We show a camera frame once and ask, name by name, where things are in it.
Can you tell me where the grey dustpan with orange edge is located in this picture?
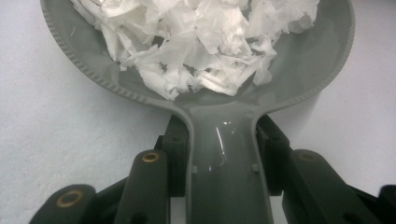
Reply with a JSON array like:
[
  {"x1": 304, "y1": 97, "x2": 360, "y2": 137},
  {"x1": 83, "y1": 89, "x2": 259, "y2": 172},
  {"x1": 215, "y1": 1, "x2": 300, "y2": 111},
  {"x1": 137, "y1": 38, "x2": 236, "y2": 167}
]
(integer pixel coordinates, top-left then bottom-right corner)
[{"x1": 39, "y1": 0, "x2": 357, "y2": 224}]

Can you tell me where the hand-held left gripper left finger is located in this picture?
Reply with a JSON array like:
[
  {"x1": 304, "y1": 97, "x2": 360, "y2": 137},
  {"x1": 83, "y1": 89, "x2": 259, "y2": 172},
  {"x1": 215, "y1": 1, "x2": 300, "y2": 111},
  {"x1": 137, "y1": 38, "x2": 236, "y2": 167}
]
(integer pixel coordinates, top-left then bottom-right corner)
[{"x1": 154, "y1": 114, "x2": 191, "y2": 199}]

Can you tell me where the pile of white paper scraps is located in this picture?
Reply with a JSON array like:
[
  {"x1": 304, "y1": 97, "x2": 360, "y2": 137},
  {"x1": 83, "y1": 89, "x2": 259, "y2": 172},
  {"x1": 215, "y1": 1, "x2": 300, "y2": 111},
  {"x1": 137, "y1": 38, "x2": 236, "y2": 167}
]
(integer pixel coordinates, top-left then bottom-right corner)
[{"x1": 69, "y1": 0, "x2": 321, "y2": 101}]

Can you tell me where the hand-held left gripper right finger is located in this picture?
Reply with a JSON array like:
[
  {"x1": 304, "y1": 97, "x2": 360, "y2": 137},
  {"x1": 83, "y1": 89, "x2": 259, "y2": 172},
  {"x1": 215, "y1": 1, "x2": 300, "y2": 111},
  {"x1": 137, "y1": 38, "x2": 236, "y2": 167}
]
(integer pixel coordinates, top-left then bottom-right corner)
[{"x1": 255, "y1": 114, "x2": 293, "y2": 198}]

